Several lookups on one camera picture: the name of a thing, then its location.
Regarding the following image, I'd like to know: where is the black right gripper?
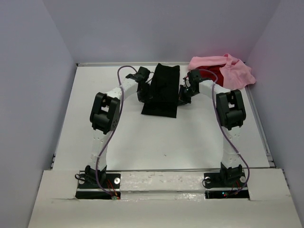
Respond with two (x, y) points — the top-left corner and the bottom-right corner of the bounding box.
(175, 85), (199, 107)

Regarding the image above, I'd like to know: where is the black t-shirt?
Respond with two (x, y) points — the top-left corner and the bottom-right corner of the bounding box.
(141, 64), (180, 118)

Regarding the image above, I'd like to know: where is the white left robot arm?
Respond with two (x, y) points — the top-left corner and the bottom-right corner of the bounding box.
(85, 66), (152, 188)

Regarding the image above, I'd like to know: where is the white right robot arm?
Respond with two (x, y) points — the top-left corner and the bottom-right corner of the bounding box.
(179, 69), (246, 189)

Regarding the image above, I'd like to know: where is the red t-shirt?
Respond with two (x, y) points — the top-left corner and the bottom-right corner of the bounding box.
(197, 65), (224, 86)

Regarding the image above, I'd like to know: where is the pink t-shirt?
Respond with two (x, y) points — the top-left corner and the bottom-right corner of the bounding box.
(188, 54), (256, 89)

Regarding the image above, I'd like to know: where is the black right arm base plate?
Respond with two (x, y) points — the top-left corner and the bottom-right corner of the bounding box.
(202, 172), (249, 200)

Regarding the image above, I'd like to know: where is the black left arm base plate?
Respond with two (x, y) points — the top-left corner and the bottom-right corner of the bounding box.
(75, 172), (121, 200)

